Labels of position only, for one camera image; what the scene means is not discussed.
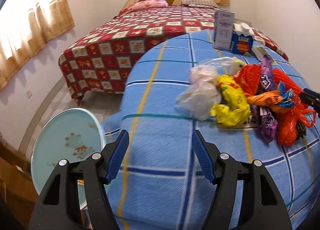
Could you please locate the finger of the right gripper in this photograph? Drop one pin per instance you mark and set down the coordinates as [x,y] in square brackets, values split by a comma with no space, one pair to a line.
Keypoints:
[311,93]
[311,101]

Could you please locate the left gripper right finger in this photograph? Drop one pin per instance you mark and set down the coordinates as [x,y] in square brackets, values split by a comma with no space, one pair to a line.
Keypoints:
[246,196]

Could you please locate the red plastic bag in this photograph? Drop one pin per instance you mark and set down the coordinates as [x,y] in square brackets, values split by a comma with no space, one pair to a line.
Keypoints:
[287,132]

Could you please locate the orange and blue wrapper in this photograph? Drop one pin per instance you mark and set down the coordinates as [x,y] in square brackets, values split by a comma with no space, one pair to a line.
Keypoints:
[248,78]

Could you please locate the clear pinkish plastic bag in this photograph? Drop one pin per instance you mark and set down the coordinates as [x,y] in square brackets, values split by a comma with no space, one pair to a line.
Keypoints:
[202,93]

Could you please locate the brown wooden furniture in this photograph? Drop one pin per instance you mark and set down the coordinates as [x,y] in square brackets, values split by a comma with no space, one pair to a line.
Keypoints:
[17,189]

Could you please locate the purple snack wrapper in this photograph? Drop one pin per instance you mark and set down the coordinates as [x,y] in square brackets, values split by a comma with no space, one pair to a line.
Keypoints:
[267,122]

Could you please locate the small clear snack packet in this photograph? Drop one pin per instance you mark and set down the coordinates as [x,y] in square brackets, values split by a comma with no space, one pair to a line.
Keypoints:
[260,53]

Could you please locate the yellow plastic bag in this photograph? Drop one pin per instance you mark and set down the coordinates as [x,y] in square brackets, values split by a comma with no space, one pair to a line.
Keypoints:
[235,109]

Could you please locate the light blue round tray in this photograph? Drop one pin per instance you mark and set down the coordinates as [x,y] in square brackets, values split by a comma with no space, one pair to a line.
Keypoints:
[73,134]

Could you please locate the blue Look drink carton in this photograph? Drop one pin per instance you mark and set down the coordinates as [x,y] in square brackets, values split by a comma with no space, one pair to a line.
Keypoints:
[242,39]

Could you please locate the blue plaid bedsheet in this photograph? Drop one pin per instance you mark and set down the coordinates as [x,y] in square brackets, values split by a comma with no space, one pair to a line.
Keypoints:
[177,167]

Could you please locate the tall white milk carton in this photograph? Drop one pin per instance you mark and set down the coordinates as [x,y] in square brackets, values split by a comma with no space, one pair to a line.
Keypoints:
[223,25]

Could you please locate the striped pillow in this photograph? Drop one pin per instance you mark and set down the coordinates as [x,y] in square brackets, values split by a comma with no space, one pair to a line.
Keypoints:
[200,4]

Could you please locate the red patchwork bedspread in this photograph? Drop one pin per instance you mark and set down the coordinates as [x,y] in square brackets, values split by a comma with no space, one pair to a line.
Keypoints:
[102,59]

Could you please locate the pink pillow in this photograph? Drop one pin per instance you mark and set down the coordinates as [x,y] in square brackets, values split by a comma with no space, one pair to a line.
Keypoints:
[147,4]

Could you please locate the left beige curtain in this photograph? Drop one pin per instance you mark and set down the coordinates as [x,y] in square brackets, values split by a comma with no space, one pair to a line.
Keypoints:
[26,27]

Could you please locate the wall power outlet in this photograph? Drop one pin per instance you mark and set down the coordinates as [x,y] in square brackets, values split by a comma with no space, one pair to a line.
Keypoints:
[28,94]

